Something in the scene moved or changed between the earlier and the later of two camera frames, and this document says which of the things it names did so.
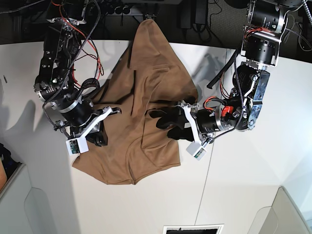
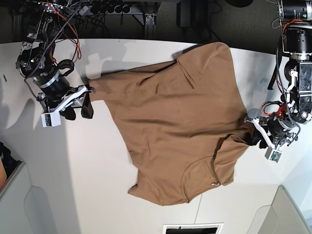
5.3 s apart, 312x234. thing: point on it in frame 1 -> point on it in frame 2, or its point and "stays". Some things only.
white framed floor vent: (214, 228) stays
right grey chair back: (283, 217) stays
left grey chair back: (24, 209) stays
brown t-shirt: (148, 79) -> (183, 123)
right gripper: (205, 122) -> (283, 144)
